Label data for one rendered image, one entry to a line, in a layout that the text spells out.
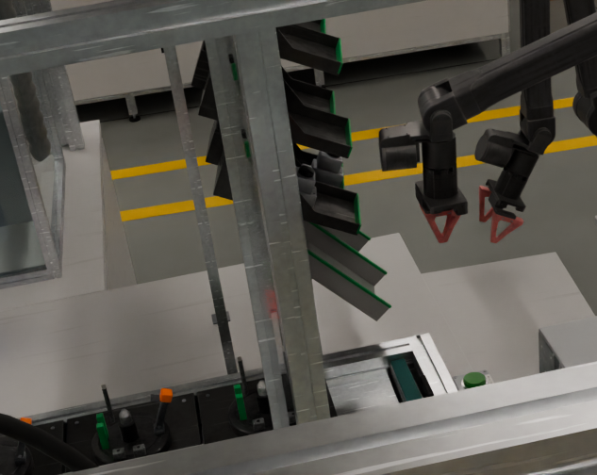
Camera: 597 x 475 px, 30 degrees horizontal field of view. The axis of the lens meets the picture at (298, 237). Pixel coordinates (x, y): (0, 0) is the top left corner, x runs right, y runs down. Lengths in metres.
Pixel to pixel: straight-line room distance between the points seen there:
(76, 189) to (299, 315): 2.31
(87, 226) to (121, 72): 2.88
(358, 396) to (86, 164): 1.54
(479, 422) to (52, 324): 2.31
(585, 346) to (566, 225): 3.80
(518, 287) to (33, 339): 1.09
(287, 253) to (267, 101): 0.14
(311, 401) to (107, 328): 1.57
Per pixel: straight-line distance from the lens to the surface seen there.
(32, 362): 2.52
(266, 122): 0.88
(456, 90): 1.80
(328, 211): 2.12
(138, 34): 0.78
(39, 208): 2.72
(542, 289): 2.49
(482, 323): 2.38
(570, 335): 0.68
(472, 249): 4.33
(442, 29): 5.92
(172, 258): 4.55
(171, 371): 2.37
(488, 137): 2.34
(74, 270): 2.83
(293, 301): 0.96
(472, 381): 2.04
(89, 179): 3.29
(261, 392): 1.97
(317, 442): 0.34
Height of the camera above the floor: 2.21
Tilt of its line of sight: 29 degrees down
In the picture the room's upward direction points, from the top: 8 degrees counter-clockwise
